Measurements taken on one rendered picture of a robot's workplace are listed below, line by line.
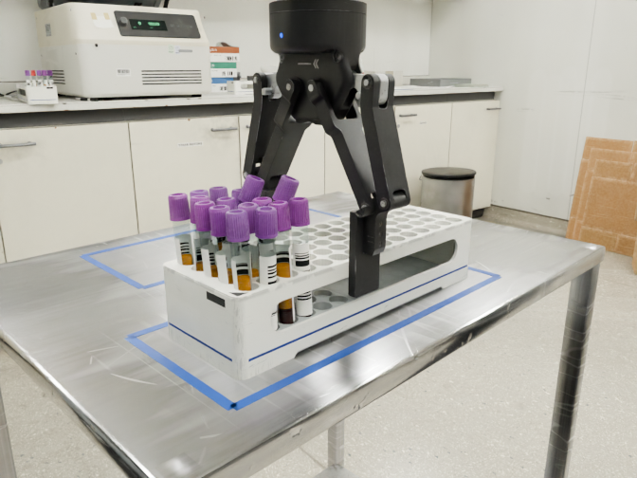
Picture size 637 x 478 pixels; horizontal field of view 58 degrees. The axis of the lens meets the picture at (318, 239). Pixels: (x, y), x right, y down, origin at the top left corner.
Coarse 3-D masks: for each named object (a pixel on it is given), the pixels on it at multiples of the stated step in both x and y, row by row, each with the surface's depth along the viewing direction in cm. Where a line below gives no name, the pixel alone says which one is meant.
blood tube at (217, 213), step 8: (216, 208) 40; (224, 208) 39; (216, 216) 39; (224, 216) 39; (216, 224) 39; (224, 224) 39; (216, 232) 39; (224, 232) 39; (216, 240) 39; (224, 240) 39; (216, 248) 40; (224, 248) 40; (216, 256) 40; (224, 256) 40; (224, 264) 40; (224, 272) 40; (224, 280) 40; (232, 280) 40
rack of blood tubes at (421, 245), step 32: (320, 224) 55; (416, 224) 57; (448, 224) 56; (320, 256) 46; (384, 256) 48; (416, 256) 63; (448, 256) 60; (192, 288) 41; (224, 288) 39; (256, 288) 40; (288, 288) 41; (320, 288) 49; (384, 288) 49; (416, 288) 52; (192, 320) 42; (224, 320) 39; (256, 320) 39; (320, 320) 44; (352, 320) 47; (192, 352) 43; (224, 352) 40; (256, 352) 40; (288, 352) 42
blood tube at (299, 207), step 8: (288, 200) 42; (296, 200) 41; (304, 200) 41; (296, 208) 41; (304, 208) 41; (296, 216) 41; (304, 216) 42; (296, 224) 42; (304, 224) 42; (296, 232) 42; (304, 232) 42; (296, 240) 42; (304, 240) 42; (296, 248) 42; (304, 248) 42; (296, 256) 42; (304, 256) 42; (296, 264) 43; (304, 264) 43; (296, 296) 44; (304, 296) 43; (296, 304) 44; (304, 304) 44; (296, 312) 44; (304, 312) 44
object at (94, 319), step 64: (64, 256) 65; (128, 256) 65; (512, 256) 65; (576, 256) 65; (0, 320) 49; (64, 320) 49; (128, 320) 49; (384, 320) 49; (448, 320) 49; (576, 320) 71; (64, 384) 39; (128, 384) 39; (192, 384) 39; (256, 384) 39; (320, 384) 39; (384, 384) 41; (576, 384) 73; (0, 448) 65; (128, 448) 33; (192, 448) 33; (256, 448) 33
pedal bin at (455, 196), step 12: (432, 168) 333; (444, 168) 331; (456, 168) 330; (432, 180) 318; (444, 180) 314; (456, 180) 313; (468, 180) 316; (432, 192) 319; (444, 192) 316; (456, 192) 315; (468, 192) 318; (432, 204) 321; (444, 204) 317; (456, 204) 317; (468, 204) 321; (468, 216) 323
